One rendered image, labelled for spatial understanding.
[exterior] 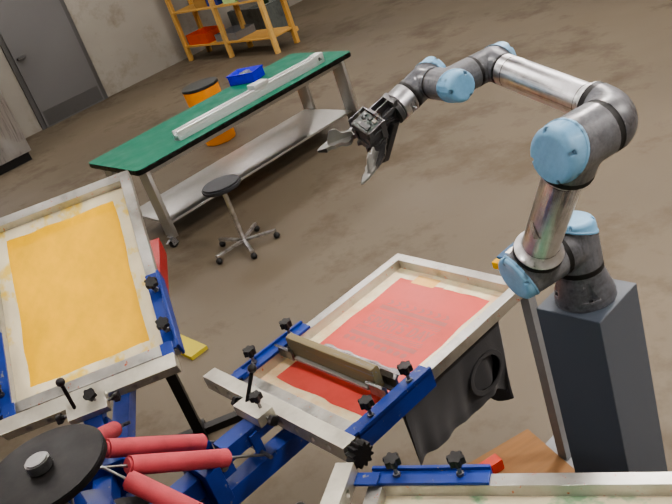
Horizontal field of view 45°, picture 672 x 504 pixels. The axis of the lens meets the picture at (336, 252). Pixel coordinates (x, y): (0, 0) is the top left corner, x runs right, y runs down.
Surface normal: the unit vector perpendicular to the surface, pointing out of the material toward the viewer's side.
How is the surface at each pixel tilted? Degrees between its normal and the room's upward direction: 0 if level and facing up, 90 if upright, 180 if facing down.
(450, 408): 98
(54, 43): 90
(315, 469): 0
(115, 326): 32
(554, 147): 85
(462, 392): 95
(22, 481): 0
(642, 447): 90
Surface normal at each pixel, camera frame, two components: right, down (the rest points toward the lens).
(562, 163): -0.84, 0.36
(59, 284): -0.14, -0.51
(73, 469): -0.30, -0.84
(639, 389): 0.66, 0.15
